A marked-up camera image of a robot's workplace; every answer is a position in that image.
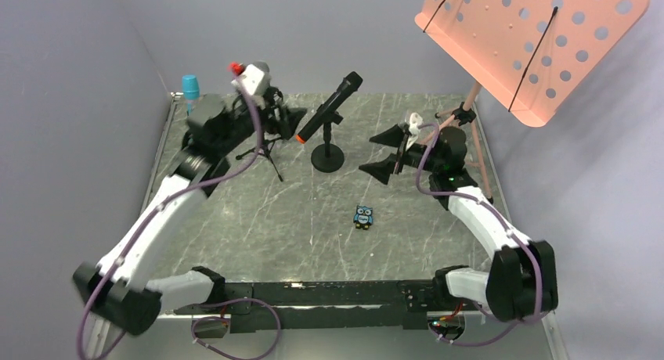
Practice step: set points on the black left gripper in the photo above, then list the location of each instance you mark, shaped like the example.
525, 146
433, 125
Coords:
275, 118

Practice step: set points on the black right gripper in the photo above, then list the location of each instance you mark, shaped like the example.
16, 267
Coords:
409, 156

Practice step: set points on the black tripod shock mount stand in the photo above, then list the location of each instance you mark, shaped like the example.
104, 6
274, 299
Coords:
265, 150

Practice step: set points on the black microphone orange end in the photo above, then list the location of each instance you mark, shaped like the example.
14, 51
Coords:
327, 112

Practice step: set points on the black round-base phone stand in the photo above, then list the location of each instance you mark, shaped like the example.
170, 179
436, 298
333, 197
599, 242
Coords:
328, 157

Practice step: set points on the blue toy microphone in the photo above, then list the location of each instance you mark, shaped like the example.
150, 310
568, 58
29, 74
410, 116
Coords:
190, 91

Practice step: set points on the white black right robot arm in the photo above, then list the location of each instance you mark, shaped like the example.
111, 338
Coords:
522, 280

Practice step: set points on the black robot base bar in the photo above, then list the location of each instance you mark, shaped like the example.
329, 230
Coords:
408, 304

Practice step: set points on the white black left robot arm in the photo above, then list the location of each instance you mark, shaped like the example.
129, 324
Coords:
119, 288

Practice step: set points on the pink music stand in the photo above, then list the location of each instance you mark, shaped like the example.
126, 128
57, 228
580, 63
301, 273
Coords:
530, 55

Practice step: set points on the blue owl toy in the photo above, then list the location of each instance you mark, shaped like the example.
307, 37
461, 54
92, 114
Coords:
363, 217

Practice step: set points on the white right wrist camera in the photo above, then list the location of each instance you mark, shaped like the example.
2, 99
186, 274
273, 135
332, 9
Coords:
410, 128

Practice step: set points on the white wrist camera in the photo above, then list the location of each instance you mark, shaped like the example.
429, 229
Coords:
254, 77
410, 128

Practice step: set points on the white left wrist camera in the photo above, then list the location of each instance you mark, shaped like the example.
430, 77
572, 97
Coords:
254, 77

